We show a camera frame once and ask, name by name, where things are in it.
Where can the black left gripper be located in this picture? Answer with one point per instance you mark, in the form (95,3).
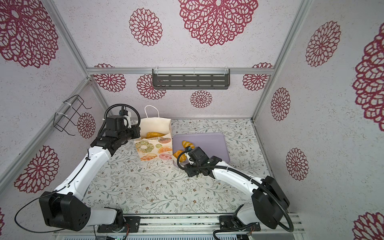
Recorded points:
(136,130)

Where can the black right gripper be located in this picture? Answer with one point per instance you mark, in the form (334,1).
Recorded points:
(189,171)

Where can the cream bread tongs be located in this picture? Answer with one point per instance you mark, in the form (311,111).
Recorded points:
(188,161)

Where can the knotted golden bun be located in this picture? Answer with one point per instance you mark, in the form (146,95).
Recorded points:
(179,155)

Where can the round crusty yellow bread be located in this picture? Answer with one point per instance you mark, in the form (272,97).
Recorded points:
(151,135)

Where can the printed white paper bag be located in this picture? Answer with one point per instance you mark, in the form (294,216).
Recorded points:
(155,149)

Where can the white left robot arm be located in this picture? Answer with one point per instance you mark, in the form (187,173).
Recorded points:
(64,207)

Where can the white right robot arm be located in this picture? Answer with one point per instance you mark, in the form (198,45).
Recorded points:
(269,202)

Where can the striped croissant bread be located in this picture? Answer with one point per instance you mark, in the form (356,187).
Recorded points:
(188,145)

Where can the lilac plastic tray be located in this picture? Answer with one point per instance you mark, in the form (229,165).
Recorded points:
(213,144)

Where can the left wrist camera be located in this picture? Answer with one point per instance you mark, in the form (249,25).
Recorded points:
(117,123)

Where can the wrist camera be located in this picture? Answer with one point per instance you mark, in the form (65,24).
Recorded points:
(198,156)
(117,123)

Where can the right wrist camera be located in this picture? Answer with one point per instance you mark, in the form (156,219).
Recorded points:
(198,156)

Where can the black wire wall rack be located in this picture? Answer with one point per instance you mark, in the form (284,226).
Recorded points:
(65,117)

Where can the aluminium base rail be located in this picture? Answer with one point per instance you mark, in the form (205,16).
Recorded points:
(186,227)

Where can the grey wall shelf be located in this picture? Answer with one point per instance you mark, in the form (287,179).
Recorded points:
(191,81)

